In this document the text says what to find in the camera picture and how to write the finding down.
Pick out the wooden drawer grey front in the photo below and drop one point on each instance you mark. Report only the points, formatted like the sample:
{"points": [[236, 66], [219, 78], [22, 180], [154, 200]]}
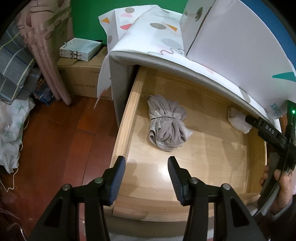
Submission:
{"points": [[216, 153]]}

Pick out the white sock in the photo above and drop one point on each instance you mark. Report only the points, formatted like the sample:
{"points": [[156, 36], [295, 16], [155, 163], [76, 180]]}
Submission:
{"points": [[237, 119]]}

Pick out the white crumpled plastic bag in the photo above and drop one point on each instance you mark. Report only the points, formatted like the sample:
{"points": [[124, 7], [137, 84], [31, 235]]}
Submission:
{"points": [[13, 117]]}

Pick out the pink floral curtain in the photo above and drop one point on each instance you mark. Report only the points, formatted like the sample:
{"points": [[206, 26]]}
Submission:
{"points": [[45, 26]]}

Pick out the light blue small box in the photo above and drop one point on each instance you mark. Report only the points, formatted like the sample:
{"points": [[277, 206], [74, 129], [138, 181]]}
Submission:
{"points": [[80, 49]]}

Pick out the person's right hand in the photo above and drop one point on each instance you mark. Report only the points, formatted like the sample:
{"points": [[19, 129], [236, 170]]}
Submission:
{"points": [[285, 180]]}

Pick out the white patterned cover sheet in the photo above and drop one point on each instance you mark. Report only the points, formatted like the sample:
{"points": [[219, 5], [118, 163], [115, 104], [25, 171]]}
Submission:
{"points": [[117, 21]]}

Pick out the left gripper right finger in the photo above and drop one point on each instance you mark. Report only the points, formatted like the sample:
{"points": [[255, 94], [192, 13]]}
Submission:
{"points": [[192, 192]]}

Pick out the brown cardboard box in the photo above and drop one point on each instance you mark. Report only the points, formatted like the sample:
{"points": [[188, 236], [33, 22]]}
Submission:
{"points": [[81, 77]]}

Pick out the grey underwear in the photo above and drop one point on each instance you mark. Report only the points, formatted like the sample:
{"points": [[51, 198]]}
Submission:
{"points": [[167, 130]]}

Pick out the white XINCCI cardboard box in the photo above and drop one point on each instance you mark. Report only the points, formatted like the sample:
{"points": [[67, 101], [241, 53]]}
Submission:
{"points": [[230, 39]]}

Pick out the grey plaid bedding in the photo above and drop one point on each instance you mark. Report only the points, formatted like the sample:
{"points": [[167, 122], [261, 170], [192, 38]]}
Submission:
{"points": [[19, 70]]}

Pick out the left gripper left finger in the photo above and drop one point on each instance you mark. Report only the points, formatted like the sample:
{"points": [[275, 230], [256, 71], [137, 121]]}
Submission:
{"points": [[102, 191]]}

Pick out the green foam wall mat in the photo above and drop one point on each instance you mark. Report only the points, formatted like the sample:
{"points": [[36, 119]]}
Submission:
{"points": [[85, 14]]}

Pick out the blue foam wall mat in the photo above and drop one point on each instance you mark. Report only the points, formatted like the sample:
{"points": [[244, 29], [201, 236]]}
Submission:
{"points": [[277, 24]]}

